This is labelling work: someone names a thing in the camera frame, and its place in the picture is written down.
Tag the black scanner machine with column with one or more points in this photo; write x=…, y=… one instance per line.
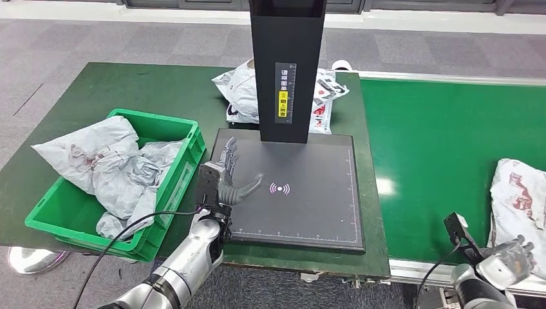
x=298, y=213

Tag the pale parcel bag red print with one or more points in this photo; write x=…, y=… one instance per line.
x=85, y=140

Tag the grey parcel bag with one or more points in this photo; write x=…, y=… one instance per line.
x=128, y=187

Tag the white mailer bag black lettering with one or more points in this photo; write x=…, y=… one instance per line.
x=243, y=94

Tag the round silver table foot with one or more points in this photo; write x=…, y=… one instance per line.
x=34, y=260

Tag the black and yellow column sticker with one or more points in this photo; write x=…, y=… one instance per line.
x=286, y=85

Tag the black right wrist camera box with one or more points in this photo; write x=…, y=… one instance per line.
x=457, y=228

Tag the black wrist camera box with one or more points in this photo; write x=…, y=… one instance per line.
x=210, y=185
x=457, y=228

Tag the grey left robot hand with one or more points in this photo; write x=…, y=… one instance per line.
x=239, y=192

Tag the white mailer bag red print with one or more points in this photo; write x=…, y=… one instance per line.
x=326, y=111

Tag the white round object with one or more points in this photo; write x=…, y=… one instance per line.
x=341, y=66

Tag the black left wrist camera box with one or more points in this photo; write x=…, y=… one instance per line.
x=210, y=185

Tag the white parcel bag red print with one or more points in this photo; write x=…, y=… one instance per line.
x=520, y=196

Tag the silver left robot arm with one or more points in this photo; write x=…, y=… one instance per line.
x=192, y=260

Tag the green plastic crate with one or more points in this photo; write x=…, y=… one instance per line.
x=170, y=200

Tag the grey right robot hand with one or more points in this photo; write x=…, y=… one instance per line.
x=507, y=262

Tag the small white table bracket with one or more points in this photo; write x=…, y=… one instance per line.
x=309, y=277

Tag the green conveyor belt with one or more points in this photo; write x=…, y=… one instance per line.
x=439, y=149

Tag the aluminium conveyor frame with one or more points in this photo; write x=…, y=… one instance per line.
x=409, y=273

